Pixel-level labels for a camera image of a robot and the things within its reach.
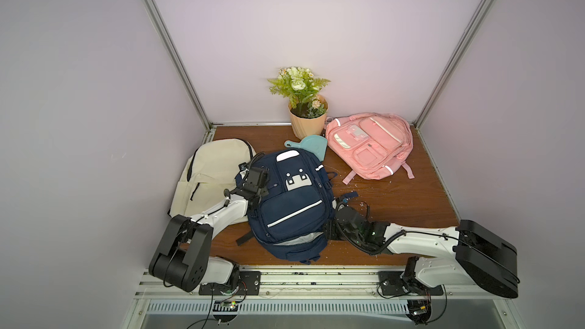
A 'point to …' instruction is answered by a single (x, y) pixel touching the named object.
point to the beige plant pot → (308, 117)
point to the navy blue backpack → (293, 218)
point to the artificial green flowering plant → (297, 84)
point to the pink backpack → (372, 145)
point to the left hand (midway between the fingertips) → (262, 185)
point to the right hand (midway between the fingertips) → (320, 220)
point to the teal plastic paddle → (316, 144)
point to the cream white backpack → (206, 176)
